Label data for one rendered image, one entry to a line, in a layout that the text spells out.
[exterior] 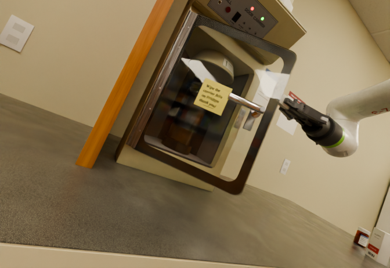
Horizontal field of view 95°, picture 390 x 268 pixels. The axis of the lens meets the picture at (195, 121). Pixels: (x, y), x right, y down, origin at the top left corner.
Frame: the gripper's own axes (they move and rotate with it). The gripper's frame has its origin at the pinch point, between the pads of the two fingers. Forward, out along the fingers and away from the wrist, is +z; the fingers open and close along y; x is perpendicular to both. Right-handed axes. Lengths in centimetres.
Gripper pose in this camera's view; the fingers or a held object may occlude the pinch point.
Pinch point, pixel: (281, 99)
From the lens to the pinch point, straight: 57.2
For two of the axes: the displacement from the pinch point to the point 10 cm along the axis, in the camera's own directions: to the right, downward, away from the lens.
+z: -8.1, -4.0, -4.2
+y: 4.2, 1.1, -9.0
